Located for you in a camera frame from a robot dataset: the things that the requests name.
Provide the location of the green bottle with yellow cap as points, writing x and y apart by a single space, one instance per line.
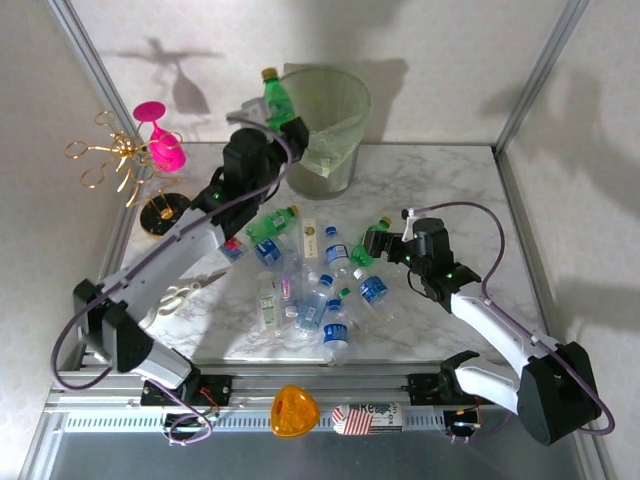
270 223
361 252
277 102

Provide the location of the clear bottle blue label white cap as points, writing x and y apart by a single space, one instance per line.
374 290

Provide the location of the clear bottle with green cap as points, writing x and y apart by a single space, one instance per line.
345 293

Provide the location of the clear bottle with red label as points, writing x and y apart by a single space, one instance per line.
232 248

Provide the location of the clear bottle pale blue label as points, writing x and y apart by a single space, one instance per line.
311 310

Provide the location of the crushed clear bottle blue label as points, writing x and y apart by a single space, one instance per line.
267 251

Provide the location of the clear bottle with pink label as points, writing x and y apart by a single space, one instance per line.
287 290

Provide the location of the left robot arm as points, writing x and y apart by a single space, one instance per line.
150 267

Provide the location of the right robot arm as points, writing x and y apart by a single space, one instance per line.
500 325

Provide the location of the grey mesh waste bin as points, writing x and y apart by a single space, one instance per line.
320 175

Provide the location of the green translucent bin liner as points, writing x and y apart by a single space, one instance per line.
340 100

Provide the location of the pink wine glass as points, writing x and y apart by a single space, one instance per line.
167 152

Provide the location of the red white striped box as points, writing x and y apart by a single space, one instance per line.
370 419

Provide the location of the small circuit board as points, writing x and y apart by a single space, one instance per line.
462 422

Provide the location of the orange triangular plastic object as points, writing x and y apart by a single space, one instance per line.
295 412

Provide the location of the aluminium table side rail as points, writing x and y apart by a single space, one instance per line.
522 225
106 262

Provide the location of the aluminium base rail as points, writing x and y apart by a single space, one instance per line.
350 385

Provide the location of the aluminium frame post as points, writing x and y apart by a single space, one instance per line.
90 65
540 65

